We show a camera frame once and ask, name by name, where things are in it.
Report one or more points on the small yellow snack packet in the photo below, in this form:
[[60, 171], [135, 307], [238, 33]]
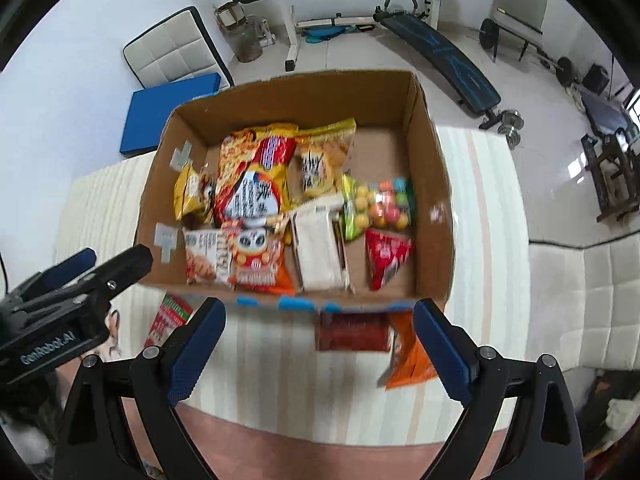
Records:
[[186, 192]]

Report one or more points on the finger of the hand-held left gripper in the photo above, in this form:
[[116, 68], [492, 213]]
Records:
[[120, 266], [65, 267]]

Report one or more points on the small brown bun packet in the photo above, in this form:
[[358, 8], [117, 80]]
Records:
[[206, 195]]

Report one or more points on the transparent waste bin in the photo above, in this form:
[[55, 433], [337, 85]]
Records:
[[245, 40]]

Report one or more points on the white quilted chair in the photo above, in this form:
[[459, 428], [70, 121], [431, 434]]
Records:
[[170, 50], [590, 300]]

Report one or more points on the cardboard box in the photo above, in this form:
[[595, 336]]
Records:
[[390, 110]]

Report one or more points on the grey chair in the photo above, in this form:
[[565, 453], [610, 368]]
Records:
[[522, 0]]

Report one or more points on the large orange noodle packet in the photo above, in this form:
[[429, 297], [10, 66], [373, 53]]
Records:
[[250, 180]]

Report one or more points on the white cookie packet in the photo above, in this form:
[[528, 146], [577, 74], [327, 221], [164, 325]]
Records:
[[200, 255]]

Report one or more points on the small floor barbell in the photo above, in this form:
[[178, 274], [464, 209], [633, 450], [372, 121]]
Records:
[[487, 32]]

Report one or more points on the colourful candy ball bag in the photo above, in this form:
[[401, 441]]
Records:
[[380, 205]]

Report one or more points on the white wafer packet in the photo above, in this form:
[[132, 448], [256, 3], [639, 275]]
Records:
[[317, 250]]

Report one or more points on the dark brown snack packet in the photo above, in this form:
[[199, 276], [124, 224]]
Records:
[[352, 332]]

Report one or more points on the chrome dumbbell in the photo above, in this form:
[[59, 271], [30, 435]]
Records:
[[510, 122]]

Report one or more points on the white squat rack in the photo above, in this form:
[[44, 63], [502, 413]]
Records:
[[290, 25]]

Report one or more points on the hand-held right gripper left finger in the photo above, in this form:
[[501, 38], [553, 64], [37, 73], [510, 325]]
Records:
[[195, 350]]

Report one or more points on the dark wooden chair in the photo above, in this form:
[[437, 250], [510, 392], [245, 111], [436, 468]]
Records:
[[612, 180]]

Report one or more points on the small red triangular packet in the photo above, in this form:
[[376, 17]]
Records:
[[385, 257]]

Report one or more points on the yellow cracker packet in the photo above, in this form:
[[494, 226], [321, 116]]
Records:
[[317, 165]]

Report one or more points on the blue foam mat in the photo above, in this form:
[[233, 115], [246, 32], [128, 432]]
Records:
[[165, 110]]

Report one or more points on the orange panda snack packet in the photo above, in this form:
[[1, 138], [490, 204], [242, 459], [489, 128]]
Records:
[[257, 260]]

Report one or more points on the black speaker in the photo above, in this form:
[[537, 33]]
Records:
[[596, 78]]

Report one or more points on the blue twist disc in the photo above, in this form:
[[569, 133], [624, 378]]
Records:
[[325, 33]]

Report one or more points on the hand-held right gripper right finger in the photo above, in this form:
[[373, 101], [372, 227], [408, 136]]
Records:
[[445, 350]]

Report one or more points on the long red snack packet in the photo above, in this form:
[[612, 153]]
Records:
[[167, 317]]

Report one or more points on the black sit-up bench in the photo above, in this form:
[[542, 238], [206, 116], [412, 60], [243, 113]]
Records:
[[450, 67]]

